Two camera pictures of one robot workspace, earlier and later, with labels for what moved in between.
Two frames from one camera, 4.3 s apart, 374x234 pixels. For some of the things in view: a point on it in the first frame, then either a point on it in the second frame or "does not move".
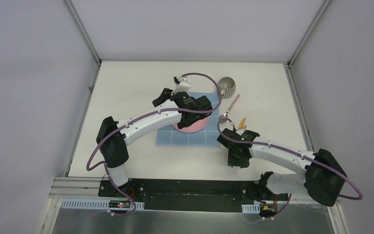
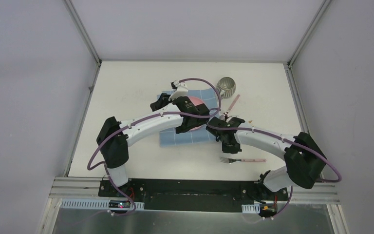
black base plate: [191, 195] does not move
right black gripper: [232, 162] → [231, 150]
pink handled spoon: [224, 117] does not move
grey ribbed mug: [227, 87] does not move
